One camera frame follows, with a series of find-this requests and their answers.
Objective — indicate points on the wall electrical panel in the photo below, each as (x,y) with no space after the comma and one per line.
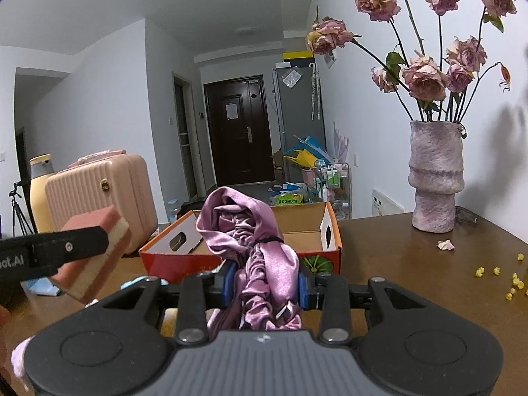
(329,60)

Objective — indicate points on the purple satin cloth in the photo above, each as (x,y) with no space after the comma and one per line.
(264,255)

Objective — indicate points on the black floor bag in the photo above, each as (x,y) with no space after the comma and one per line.
(190,208)

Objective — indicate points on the white paper notice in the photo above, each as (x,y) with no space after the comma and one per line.
(232,111)

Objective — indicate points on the dark front door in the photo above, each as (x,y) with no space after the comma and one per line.
(239,140)

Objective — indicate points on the clear plastic pouch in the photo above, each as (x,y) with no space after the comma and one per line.
(293,78)

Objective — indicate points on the yellow box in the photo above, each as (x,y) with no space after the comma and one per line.
(298,55)

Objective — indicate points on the interior side door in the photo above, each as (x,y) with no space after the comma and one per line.
(184,140)

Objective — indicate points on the yellow water bottle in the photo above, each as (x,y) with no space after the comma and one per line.
(39,198)

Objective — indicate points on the pink ceramic vase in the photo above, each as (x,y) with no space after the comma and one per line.
(437,173)

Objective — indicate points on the pink ribbed suitcase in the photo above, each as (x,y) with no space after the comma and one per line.
(90,198)

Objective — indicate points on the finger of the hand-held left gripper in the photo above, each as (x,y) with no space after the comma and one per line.
(78,244)

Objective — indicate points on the scattered yellow crumbs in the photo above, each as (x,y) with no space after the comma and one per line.
(516,281)

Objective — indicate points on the orange cardboard box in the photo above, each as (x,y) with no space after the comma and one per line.
(307,218)

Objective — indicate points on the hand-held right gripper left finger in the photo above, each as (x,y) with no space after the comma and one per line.
(229,286)

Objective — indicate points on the pink bin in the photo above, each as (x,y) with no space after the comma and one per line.
(308,174)

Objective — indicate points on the pink sponge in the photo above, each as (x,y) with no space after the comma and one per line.
(97,255)

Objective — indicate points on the bouquet of dried roses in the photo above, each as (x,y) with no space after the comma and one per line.
(425,76)

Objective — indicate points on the grey refrigerator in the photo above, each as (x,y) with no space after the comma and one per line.
(297,107)

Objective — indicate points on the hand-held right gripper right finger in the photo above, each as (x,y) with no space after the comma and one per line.
(304,288)

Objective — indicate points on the fallen rose petal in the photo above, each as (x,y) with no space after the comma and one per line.
(446,245)

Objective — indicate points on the green snack packet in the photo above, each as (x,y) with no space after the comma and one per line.
(288,200)

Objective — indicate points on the folded pink cloth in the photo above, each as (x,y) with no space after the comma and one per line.
(97,157)

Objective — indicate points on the brown cardboard box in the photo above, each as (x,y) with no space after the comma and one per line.
(279,165)

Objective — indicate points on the pink plush toy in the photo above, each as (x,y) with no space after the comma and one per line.
(21,357)

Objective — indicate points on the blue and yellow bags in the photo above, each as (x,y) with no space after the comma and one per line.
(307,152)

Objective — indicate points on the black tripod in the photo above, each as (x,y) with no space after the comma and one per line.
(17,210)

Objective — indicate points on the clear plastic wrapper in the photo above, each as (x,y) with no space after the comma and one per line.
(465,215)

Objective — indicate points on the clear water bottle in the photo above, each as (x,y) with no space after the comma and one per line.
(173,212)

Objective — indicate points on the folded clear umbrella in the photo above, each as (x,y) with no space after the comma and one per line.
(316,90)

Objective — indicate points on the blue tissue pack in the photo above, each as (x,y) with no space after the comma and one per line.
(41,288)

